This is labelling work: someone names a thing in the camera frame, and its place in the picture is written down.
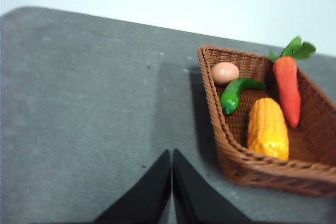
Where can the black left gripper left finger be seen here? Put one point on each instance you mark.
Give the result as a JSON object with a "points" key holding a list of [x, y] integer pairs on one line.
{"points": [[147, 197]]}

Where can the brown woven wicker basket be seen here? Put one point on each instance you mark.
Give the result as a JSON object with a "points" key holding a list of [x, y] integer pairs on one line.
{"points": [[309, 140]]}

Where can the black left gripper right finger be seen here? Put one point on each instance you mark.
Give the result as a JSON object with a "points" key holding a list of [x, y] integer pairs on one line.
{"points": [[199, 200]]}

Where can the orange carrot with green leaves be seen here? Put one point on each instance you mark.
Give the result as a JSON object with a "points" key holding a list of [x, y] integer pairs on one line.
{"points": [[287, 87]]}

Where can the yellow orange corn cob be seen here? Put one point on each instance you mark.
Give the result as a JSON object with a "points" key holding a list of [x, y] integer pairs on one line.
{"points": [[267, 129]]}

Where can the pale brown egg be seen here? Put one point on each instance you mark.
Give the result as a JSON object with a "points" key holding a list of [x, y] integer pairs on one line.
{"points": [[225, 73]]}

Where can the green chili pepper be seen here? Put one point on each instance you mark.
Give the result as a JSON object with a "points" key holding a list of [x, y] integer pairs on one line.
{"points": [[232, 95]]}

